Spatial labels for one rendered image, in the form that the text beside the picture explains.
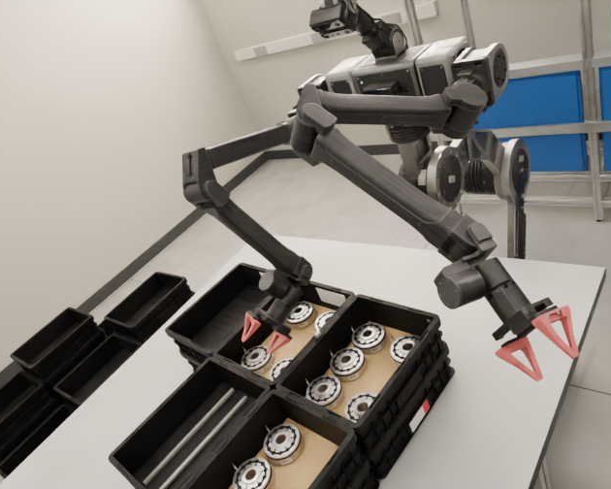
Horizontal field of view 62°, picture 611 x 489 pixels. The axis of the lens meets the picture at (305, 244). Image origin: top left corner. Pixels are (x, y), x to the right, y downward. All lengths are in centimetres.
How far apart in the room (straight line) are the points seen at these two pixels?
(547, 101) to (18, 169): 347
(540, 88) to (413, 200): 205
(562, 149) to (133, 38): 341
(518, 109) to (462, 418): 193
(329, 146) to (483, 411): 86
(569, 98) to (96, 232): 347
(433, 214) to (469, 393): 72
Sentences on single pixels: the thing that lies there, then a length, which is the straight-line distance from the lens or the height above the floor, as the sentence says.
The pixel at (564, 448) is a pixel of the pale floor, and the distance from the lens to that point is 227.
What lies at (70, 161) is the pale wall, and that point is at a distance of 437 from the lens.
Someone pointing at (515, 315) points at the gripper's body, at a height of 128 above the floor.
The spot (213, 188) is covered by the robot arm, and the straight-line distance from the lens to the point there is 125.
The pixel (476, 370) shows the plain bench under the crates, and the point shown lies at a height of 70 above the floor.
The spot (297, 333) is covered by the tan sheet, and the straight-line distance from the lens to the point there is 172.
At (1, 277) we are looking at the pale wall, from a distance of 423.
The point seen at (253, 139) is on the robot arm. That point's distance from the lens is 139.
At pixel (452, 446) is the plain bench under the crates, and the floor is 70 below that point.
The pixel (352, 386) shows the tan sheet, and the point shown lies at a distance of 148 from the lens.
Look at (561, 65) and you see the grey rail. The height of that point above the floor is 92.
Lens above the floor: 190
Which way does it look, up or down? 30 degrees down
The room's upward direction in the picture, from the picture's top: 24 degrees counter-clockwise
